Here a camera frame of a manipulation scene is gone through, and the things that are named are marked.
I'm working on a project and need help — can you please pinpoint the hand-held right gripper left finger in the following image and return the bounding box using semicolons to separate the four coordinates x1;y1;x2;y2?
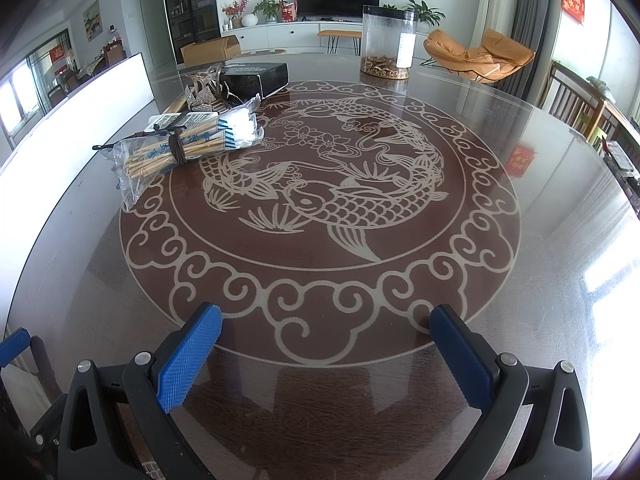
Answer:
57;301;223;480

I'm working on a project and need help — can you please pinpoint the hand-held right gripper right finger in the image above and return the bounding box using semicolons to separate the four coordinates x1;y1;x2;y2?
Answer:
430;304;593;480

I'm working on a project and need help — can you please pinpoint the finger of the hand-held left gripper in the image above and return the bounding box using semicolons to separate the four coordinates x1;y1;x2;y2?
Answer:
0;327;68;461

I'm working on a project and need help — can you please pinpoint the clear pack of chopsticks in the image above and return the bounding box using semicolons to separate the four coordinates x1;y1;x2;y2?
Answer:
112;112;226;211

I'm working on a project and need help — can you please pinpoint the thin black hair clip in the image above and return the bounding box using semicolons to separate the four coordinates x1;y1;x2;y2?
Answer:
91;127;173;151

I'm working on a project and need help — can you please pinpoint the cotton swab pack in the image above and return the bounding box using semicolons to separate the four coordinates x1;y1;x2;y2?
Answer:
217;94;266;151

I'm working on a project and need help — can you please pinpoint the silver sequin bow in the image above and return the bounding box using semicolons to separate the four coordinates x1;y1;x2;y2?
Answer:
182;65;236;111

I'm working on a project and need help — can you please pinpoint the black cardboard box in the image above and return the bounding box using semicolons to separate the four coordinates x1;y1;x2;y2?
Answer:
220;61;290;100

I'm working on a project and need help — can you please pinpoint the brown elastic band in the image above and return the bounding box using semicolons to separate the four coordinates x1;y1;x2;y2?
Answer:
167;127;201;163

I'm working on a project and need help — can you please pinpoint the long white board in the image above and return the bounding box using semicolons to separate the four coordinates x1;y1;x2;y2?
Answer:
0;52;157;333

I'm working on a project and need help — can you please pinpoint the wooden side table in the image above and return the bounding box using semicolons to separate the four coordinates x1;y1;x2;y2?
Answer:
587;100;640;181

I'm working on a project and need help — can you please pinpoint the dark wooden chair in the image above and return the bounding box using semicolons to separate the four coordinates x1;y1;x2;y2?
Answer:
547;60;618;136

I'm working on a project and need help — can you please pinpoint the orange lounge chair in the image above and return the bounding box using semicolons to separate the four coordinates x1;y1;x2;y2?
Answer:
422;27;536;85

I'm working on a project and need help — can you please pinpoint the brown cardboard box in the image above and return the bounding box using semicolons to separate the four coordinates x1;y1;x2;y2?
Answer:
180;35;242;67

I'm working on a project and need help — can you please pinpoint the clear jar with black lid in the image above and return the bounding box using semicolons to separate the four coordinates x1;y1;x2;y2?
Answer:
360;4;418;81

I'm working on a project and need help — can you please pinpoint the white television cabinet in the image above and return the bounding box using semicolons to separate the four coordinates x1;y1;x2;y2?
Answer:
220;19;436;56

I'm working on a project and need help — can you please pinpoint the white door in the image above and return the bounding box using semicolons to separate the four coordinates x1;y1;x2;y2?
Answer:
137;0;162;61

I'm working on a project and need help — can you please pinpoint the wooden bench with metal legs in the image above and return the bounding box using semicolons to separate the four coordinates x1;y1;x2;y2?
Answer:
318;29;363;55

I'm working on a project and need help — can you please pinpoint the large leafy potted plant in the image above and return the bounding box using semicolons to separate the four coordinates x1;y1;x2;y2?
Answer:
402;0;446;28

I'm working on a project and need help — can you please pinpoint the red flower arrangement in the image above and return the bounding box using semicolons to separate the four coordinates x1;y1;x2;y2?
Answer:
221;0;251;28

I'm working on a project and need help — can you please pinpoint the grey and white curtain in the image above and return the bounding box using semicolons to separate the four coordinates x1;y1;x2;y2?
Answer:
470;0;556;106

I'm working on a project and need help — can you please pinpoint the dark glass display cabinet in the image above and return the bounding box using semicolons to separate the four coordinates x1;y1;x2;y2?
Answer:
160;0;221;66

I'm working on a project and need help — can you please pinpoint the green potted plant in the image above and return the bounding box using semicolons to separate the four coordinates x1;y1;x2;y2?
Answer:
251;0;285;23

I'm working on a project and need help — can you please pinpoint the framed wall painting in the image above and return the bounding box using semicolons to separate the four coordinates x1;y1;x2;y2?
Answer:
82;0;102;42

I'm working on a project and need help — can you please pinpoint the red wall hanging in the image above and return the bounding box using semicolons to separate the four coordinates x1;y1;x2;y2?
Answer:
562;0;587;25

